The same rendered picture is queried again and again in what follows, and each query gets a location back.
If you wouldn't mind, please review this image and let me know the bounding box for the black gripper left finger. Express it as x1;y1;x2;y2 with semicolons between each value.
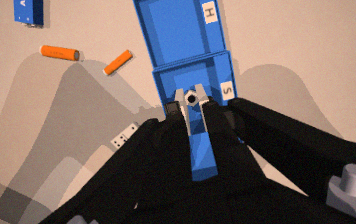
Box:
38;88;192;224

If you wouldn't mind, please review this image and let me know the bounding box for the white domino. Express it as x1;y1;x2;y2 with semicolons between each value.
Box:
111;121;140;148

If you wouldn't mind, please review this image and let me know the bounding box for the blue three-compartment bin rack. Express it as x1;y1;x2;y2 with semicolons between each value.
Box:
133;0;238;181

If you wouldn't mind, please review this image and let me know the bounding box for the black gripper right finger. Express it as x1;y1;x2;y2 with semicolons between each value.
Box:
195;84;356;224

